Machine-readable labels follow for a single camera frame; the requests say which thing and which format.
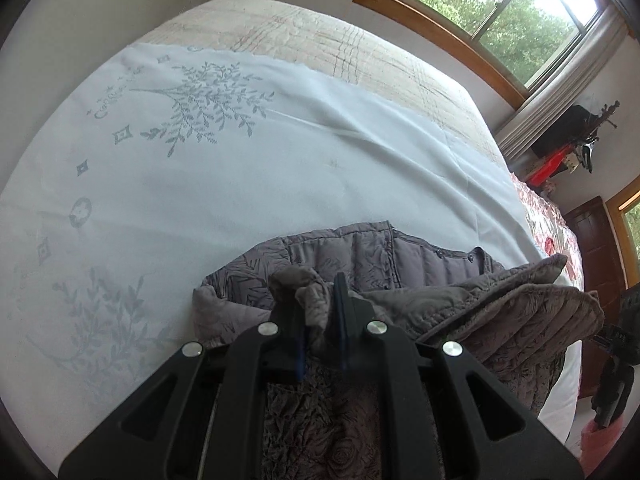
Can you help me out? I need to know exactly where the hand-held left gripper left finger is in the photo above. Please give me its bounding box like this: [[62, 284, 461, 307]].
[[57, 305, 306, 480]]

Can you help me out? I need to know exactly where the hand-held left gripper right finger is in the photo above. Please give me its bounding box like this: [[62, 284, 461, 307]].
[[332, 272, 585, 480]]

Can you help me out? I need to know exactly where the grey floral quilted jacket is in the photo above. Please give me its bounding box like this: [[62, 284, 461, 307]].
[[192, 220, 606, 480]]

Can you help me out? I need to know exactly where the dark wooden door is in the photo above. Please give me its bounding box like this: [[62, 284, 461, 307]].
[[565, 196, 628, 398]]

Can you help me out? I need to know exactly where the small wooden framed window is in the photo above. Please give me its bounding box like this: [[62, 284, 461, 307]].
[[606, 175, 640, 263]]

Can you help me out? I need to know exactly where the pink floral quilt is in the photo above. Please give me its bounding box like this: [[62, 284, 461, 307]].
[[510, 172, 586, 291]]

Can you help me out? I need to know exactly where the pink plaid cloth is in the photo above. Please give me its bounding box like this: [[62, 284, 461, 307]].
[[582, 417, 618, 461]]

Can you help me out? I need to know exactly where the black white hanging bag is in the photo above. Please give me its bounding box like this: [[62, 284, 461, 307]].
[[567, 140, 598, 173]]

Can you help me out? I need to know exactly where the white embroidered bed sheet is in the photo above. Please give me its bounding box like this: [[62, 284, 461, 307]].
[[0, 42, 586, 453]]

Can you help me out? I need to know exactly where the black bag with red item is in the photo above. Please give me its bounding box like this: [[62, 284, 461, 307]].
[[531, 105, 601, 158]]

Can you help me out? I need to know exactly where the wooden coat rack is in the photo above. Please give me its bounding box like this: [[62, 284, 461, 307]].
[[599, 101, 622, 132]]

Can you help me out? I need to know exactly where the beige curtain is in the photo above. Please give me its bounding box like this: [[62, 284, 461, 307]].
[[495, 7, 631, 166]]

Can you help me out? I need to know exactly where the beige plaid quilt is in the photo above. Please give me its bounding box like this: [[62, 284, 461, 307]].
[[135, 0, 508, 166]]

